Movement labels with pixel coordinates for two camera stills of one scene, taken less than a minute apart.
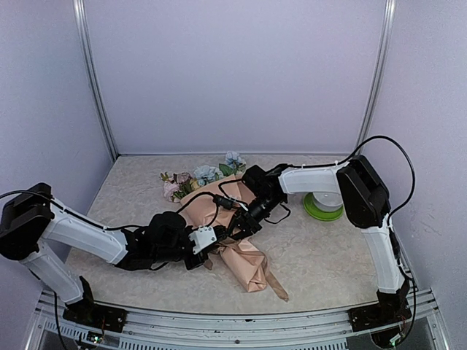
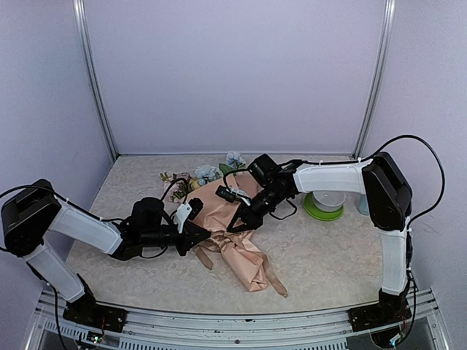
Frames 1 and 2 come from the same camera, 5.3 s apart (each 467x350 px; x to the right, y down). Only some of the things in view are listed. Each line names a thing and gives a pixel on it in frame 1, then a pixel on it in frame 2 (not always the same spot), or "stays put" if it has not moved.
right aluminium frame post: (380, 75) stays put
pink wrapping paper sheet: (208, 209) stays put
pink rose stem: (176, 187) stays put
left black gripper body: (198, 260) to (182, 246)
